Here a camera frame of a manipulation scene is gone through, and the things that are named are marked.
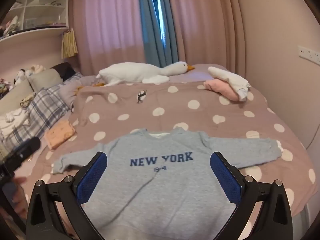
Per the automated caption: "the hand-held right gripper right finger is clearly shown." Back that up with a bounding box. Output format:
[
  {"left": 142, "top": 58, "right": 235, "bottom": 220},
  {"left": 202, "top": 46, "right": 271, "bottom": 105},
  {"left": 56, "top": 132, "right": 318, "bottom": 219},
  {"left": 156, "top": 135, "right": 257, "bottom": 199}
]
[{"left": 209, "top": 151, "right": 293, "bottom": 240}]

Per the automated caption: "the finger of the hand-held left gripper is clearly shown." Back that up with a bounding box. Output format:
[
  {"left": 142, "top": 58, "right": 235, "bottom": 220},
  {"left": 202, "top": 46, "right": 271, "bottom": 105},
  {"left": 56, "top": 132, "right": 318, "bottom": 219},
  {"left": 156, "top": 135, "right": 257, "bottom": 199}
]
[{"left": 10, "top": 137, "right": 41, "bottom": 167}]

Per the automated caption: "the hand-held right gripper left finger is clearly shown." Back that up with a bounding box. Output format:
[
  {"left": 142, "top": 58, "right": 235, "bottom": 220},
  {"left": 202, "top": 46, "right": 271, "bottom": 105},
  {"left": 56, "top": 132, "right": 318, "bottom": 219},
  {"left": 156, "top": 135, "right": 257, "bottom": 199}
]
[{"left": 25, "top": 151, "right": 108, "bottom": 240}]

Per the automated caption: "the grey printed sweatshirt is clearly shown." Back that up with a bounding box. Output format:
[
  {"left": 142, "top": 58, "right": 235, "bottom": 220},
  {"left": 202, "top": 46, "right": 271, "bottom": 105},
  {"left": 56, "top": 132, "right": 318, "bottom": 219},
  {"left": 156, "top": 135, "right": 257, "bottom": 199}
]
[{"left": 52, "top": 127, "right": 284, "bottom": 240}]

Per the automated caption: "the person's left hand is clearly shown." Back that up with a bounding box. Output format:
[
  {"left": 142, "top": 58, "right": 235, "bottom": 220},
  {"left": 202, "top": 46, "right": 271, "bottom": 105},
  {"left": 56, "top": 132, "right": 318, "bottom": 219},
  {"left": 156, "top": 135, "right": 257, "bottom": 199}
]
[{"left": 11, "top": 177, "right": 28, "bottom": 219}]

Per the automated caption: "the white crumpled cloth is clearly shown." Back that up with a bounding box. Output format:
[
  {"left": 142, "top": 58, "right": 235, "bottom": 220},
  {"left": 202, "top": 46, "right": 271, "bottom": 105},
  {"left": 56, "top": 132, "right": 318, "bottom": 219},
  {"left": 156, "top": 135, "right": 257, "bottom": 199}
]
[{"left": 5, "top": 109, "right": 29, "bottom": 125}]

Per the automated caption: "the orange folded cloth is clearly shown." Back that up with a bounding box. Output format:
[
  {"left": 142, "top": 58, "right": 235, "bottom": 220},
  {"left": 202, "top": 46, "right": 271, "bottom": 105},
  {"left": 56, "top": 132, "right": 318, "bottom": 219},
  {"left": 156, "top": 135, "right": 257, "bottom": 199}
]
[{"left": 45, "top": 119, "right": 77, "bottom": 151}]

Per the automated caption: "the floral patterned cloth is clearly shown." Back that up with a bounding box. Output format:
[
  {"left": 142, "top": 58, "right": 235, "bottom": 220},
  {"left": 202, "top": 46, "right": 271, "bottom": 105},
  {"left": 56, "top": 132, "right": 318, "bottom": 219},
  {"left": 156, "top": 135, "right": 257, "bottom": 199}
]
[{"left": 20, "top": 92, "right": 35, "bottom": 108}]

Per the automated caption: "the blue plaid pillow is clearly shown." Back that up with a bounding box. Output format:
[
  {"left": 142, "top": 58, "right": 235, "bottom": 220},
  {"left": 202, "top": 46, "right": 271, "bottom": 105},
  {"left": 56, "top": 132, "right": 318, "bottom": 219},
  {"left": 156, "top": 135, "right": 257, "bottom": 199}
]
[{"left": 0, "top": 71, "right": 84, "bottom": 150}]

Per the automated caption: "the grey pillow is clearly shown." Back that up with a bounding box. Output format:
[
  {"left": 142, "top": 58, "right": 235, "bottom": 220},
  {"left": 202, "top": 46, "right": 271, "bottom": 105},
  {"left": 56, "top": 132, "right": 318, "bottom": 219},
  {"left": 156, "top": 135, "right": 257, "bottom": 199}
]
[
  {"left": 0, "top": 80, "right": 34, "bottom": 115},
  {"left": 27, "top": 68, "right": 63, "bottom": 93}
]

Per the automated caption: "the colourful crumpled cloth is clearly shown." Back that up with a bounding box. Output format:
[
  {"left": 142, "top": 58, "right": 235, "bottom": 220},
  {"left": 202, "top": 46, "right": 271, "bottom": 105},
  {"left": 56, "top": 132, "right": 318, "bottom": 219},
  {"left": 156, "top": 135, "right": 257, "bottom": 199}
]
[{"left": 0, "top": 79, "right": 13, "bottom": 100}]

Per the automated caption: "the pile of plush toys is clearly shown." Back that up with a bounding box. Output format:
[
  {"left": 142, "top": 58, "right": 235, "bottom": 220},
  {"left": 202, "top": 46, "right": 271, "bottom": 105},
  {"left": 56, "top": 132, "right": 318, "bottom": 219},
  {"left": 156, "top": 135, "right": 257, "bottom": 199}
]
[{"left": 14, "top": 64, "right": 47, "bottom": 84}]

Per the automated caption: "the mauve dotted blanket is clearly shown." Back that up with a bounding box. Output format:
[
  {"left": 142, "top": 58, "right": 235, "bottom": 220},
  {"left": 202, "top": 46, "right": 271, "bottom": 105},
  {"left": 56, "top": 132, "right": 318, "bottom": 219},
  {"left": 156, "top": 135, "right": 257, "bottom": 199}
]
[{"left": 32, "top": 80, "right": 317, "bottom": 240}]

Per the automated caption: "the dark brown pillow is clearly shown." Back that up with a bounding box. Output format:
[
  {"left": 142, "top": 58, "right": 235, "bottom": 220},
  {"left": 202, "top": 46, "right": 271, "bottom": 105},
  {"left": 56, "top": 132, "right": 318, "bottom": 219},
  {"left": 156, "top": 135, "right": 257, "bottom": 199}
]
[{"left": 50, "top": 62, "right": 77, "bottom": 82}]

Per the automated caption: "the pink folded cloth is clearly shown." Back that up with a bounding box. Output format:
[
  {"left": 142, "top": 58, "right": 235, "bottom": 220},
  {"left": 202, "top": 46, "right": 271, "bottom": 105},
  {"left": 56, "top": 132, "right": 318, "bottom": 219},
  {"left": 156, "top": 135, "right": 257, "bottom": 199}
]
[{"left": 203, "top": 78, "right": 240, "bottom": 102}]

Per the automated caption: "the white folded cloth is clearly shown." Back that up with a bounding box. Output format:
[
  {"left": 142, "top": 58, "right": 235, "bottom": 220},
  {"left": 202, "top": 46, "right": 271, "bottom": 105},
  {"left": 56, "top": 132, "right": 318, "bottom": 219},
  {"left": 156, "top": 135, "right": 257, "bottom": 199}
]
[{"left": 208, "top": 66, "right": 251, "bottom": 102}]

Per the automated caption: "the lilac bed sheet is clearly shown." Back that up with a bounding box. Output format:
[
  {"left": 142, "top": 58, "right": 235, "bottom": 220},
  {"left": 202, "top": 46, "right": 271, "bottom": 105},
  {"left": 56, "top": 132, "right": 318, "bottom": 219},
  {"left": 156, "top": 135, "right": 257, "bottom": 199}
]
[{"left": 57, "top": 64, "right": 230, "bottom": 105}]

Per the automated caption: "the white goose plush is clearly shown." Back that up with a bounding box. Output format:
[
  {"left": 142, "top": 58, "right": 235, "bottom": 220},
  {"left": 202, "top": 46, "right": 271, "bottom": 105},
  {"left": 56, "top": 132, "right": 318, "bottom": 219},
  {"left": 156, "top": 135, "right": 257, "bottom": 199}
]
[{"left": 96, "top": 61, "right": 195, "bottom": 87}]

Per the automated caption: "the yellow pleated hanging cloth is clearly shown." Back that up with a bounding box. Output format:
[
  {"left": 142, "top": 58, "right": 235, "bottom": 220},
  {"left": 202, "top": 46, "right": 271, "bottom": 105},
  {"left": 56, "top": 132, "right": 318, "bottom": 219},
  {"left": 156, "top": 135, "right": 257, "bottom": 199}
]
[{"left": 61, "top": 28, "right": 78, "bottom": 59}]

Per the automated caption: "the white cubby shelf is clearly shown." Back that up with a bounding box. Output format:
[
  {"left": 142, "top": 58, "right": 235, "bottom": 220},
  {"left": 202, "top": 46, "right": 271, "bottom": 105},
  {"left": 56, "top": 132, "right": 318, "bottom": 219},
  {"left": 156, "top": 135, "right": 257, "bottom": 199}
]
[{"left": 0, "top": 0, "right": 69, "bottom": 43}]

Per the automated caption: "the pink curtain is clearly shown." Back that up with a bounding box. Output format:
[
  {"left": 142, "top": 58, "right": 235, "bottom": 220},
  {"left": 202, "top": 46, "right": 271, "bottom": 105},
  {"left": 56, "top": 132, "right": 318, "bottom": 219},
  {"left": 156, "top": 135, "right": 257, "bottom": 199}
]
[
  {"left": 72, "top": 0, "right": 146, "bottom": 68},
  {"left": 165, "top": 0, "right": 248, "bottom": 68}
]

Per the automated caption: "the blue curtain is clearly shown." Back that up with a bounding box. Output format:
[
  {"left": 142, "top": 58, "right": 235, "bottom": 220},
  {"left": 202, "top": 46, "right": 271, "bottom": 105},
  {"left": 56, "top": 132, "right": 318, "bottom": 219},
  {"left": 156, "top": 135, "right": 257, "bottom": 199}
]
[{"left": 137, "top": 0, "right": 178, "bottom": 68}]

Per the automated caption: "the white wall socket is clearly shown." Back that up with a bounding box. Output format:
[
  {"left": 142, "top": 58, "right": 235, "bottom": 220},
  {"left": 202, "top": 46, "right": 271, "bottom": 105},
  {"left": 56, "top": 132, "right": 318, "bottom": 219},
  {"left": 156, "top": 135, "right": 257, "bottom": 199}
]
[{"left": 298, "top": 45, "right": 320, "bottom": 65}]

